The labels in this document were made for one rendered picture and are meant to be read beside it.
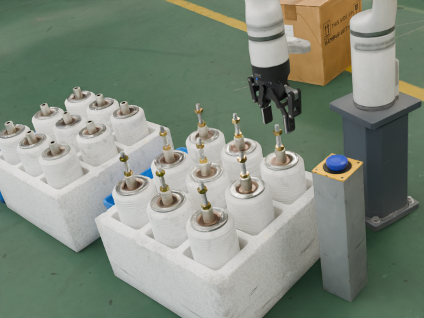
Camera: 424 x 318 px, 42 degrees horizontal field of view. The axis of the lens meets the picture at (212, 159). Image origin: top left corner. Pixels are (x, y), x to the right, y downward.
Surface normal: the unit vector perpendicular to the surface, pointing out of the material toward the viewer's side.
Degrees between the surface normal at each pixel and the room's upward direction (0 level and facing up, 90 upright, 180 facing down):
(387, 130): 90
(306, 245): 90
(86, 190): 90
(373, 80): 90
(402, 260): 0
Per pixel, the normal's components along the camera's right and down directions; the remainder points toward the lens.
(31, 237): -0.18, -0.83
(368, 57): -0.41, 0.54
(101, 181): 0.71, 0.25
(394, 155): 0.48, 0.39
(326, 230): -0.67, 0.48
